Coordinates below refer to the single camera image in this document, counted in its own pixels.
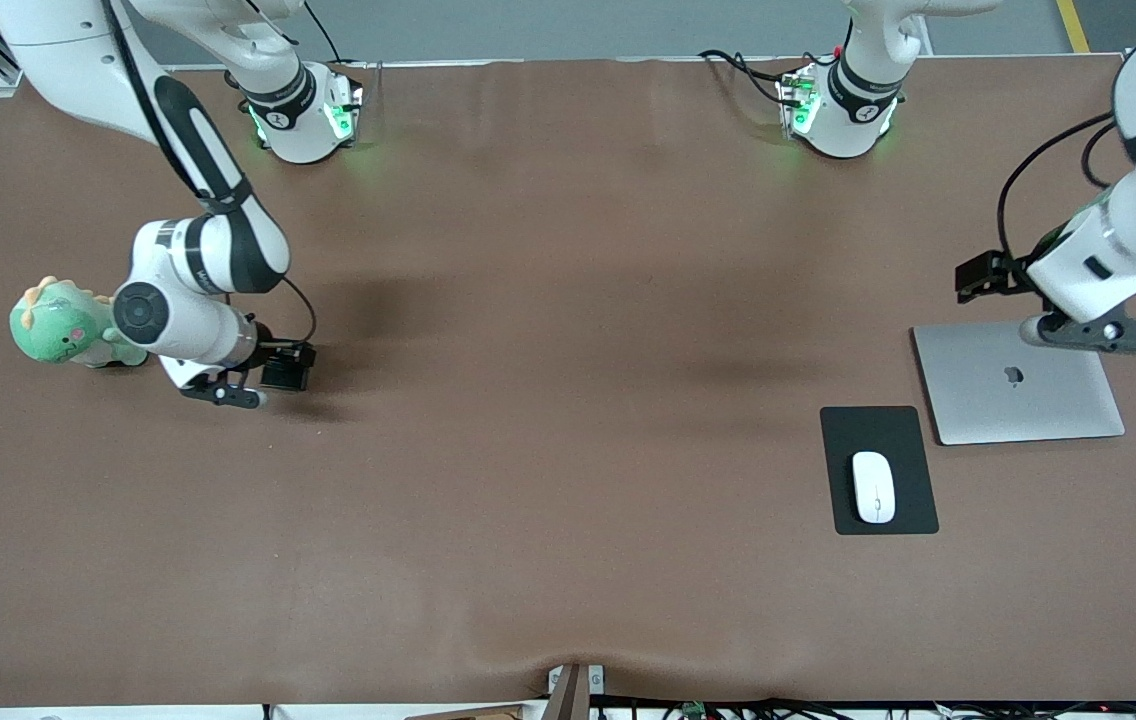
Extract black right base cable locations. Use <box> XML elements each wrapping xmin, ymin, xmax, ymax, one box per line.
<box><xmin>303</xmin><ymin>0</ymin><xmax>344</xmax><ymax>66</ymax></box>

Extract white computer mouse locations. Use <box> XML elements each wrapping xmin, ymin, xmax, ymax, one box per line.
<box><xmin>851</xmin><ymin>451</ymin><xmax>897</xmax><ymax>524</ymax></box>

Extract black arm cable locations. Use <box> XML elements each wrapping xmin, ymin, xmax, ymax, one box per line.
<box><xmin>103</xmin><ymin>0</ymin><xmax>319</xmax><ymax>349</ymax></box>
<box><xmin>996</xmin><ymin>110</ymin><xmax>1124</xmax><ymax>266</ymax></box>

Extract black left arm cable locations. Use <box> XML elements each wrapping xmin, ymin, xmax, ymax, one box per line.
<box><xmin>996</xmin><ymin>110</ymin><xmax>1124</xmax><ymax>266</ymax></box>

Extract black mouse pad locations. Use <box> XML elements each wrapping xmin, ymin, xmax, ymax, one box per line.
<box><xmin>820</xmin><ymin>405</ymin><xmax>940</xmax><ymax>536</ymax></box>

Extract black base cable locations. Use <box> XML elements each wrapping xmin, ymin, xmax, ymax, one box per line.
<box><xmin>698</xmin><ymin>48</ymin><xmax>799</xmax><ymax>106</ymax></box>
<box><xmin>303</xmin><ymin>0</ymin><xmax>344</xmax><ymax>66</ymax></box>

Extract silver laptop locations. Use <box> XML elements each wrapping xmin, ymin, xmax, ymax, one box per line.
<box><xmin>911</xmin><ymin>318</ymin><xmax>1126</xmax><ymax>447</ymax></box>

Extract metal stand bracket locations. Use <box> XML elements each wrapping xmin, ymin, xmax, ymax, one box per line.
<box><xmin>546</xmin><ymin>663</ymin><xmax>606</xmax><ymax>720</ymax></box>

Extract green dinosaur plush toy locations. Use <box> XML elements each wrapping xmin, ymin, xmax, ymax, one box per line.
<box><xmin>9</xmin><ymin>276</ymin><xmax>147</xmax><ymax>369</ymax></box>

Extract brown table cover mat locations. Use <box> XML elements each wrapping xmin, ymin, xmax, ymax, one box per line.
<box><xmin>0</xmin><ymin>55</ymin><xmax>1136</xmax><ymax>706</ymax></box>

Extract black left base cable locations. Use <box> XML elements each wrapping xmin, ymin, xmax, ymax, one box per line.
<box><xmin>698</xmin><ymin>48</ymin><xmax>799</xmax><ymax>106</ymax></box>

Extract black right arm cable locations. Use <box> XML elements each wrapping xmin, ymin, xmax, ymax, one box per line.
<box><xmin>103</xmin><ymin>0</ymin><xmax>319</xmax><ymax>349</ymax></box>

